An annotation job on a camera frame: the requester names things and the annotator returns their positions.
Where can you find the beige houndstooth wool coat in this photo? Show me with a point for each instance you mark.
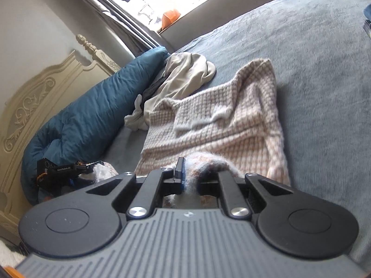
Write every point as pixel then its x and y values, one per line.
pixel 232 121

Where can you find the dark grey garment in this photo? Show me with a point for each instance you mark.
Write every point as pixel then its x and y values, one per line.
pixel 152 89

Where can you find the small white cloth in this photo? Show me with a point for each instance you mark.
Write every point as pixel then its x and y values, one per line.
pixel 136 118

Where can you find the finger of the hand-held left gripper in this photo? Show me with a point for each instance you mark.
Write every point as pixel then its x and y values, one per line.
pixel 85 167

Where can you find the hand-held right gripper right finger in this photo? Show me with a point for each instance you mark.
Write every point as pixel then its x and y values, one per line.
pixel 223 185

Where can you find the teal quilted pillow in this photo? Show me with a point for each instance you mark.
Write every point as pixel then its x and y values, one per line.
pixel 87 115

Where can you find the orange bag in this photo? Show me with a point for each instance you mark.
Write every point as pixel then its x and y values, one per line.
pixel 171 18

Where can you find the grey curtain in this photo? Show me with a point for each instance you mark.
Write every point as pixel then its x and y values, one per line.
pixel 116 14

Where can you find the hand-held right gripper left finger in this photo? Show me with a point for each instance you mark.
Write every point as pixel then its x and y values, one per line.
pixel 179 176

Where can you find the white fluffy garment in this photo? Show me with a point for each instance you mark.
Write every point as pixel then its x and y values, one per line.
pixel 8 252

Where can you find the cream carved headboard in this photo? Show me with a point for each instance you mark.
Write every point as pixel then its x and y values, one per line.
pixel 34 98

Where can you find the plain beige garment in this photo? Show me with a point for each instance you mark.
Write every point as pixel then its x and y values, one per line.
pixel 185 75

